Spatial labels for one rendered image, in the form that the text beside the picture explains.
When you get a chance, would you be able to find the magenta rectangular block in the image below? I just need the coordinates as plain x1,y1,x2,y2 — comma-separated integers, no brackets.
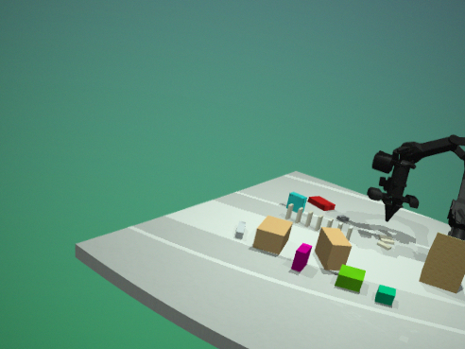
291,243,313,271

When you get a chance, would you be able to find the teal rectangular block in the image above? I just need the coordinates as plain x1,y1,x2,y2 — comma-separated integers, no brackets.
286,192,307,213
375,285,396,305

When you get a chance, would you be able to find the red rectangular block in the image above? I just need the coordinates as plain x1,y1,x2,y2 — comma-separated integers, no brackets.
308,196,336,211

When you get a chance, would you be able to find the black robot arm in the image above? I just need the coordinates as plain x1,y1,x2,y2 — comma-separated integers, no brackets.
372,134,465,241

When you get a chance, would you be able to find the lime green block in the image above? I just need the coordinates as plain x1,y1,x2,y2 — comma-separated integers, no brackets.
335,264,366,292

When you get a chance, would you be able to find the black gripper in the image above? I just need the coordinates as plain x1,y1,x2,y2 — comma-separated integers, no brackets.
367,176,419,222

